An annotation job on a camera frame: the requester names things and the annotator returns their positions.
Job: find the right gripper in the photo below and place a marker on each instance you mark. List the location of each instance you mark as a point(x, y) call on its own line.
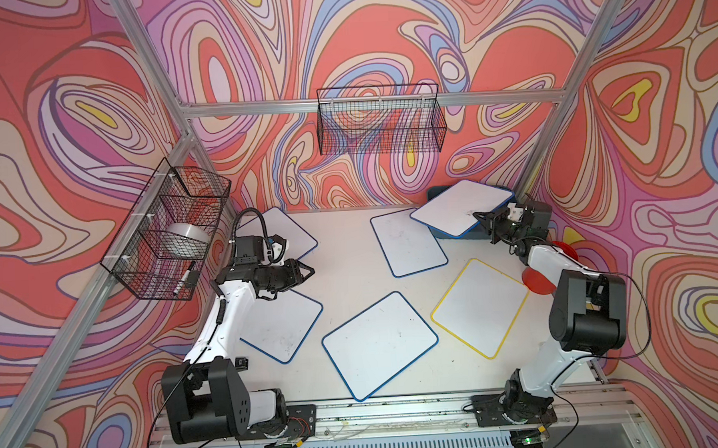
point(490, 219)

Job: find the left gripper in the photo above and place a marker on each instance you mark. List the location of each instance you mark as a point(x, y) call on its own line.
point(292, 276)

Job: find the blue whiteboard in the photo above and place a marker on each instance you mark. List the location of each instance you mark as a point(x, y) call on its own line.
point(289, 239)
point(457, 207)
point(379, 343)
point(407, 245)
point(279, 328)

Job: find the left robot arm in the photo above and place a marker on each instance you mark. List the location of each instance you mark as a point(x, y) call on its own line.
point(205, 398)

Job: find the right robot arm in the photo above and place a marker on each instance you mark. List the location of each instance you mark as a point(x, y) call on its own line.
point(587, 319)

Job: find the teal plastic storage box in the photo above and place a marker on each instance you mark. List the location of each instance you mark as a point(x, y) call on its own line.
point(455, 229)

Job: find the yellow framed whiteboard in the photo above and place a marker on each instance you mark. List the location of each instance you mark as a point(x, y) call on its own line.
point(480, 307)

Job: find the red plastic cup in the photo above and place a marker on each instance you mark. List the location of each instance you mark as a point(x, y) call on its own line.
point(545, 265)

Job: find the silver tape roll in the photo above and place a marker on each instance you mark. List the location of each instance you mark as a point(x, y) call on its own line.
point(184, 238)

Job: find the marker in left basket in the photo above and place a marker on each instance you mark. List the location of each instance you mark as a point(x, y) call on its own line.
point(186, 284)

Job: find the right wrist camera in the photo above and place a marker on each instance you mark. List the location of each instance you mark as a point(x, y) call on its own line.
point(516, 211)

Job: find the back black wire basket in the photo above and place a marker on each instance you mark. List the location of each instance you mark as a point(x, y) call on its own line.
point(380, 119)

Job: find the black wire basket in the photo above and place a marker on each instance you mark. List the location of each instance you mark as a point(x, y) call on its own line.
point(161, 256)
point(380, 119)

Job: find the left black wire basket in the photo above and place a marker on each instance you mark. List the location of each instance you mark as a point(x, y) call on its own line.
point(161, 256)

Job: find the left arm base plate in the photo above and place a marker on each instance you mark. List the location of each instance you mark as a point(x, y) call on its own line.
point(297, 422)

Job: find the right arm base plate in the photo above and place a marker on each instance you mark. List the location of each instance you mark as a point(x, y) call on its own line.
point(503, 410)

